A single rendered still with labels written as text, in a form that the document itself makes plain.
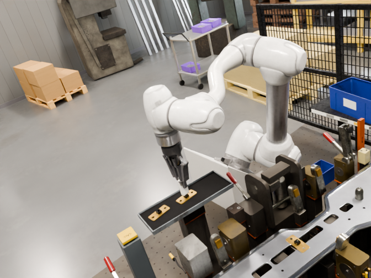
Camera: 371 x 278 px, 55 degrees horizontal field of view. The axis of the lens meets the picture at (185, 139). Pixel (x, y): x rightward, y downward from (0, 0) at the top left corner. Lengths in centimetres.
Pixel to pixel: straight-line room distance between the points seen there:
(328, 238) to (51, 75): 605
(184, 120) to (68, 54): 746
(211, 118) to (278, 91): 61
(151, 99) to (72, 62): 738
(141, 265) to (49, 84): 573
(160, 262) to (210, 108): 100
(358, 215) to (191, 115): 76
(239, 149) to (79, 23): 594
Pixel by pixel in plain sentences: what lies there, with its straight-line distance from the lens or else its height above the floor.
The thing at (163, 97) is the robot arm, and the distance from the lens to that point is 116.
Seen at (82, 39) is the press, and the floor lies 86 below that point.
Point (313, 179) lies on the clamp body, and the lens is 156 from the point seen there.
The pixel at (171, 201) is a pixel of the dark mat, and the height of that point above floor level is 116.
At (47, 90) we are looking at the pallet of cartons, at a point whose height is 34.
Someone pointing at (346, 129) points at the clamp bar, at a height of 121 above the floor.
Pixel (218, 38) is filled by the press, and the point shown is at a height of 36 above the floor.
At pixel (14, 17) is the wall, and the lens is 816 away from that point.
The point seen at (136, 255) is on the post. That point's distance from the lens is 137.
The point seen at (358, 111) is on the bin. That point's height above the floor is 107.
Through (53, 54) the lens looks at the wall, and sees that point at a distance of 836.
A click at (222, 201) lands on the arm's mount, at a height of 75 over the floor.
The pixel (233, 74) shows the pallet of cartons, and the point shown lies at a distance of 514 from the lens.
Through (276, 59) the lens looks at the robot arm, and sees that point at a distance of 148.
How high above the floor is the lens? 201
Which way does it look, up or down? 28 degrees down
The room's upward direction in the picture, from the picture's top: 15 degrees counter-clockwise
